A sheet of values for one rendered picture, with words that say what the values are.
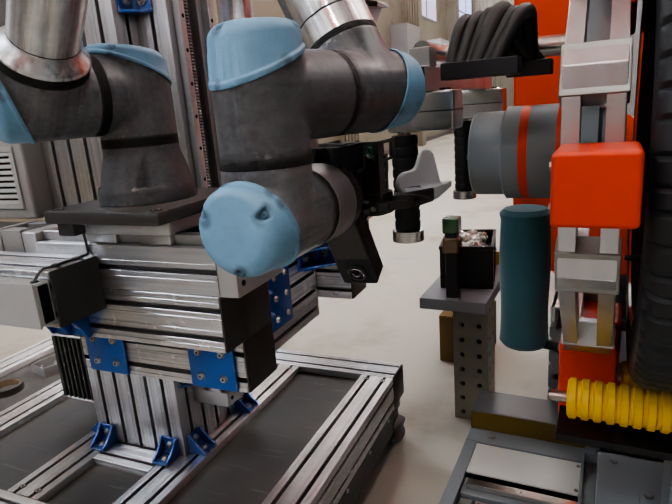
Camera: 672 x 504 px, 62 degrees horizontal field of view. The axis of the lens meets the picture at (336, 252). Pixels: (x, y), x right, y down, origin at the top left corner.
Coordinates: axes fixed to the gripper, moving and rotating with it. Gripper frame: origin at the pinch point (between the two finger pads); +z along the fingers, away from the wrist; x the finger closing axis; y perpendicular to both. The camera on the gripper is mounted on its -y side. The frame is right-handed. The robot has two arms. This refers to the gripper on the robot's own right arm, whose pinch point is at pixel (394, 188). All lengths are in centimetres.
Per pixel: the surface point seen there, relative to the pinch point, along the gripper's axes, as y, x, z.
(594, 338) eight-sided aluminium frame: -22.0, -24.4, 8.7
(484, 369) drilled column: -66, 5, 80
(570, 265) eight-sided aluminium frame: -7.7, -21.9, -5.4
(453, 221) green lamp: -18, 8, 60
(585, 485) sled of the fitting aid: -68, -24, 40
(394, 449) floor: -83, 26, 59
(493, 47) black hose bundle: 16.2, -12.5, 1.3
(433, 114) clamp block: 9.1, -4.9, 2.1
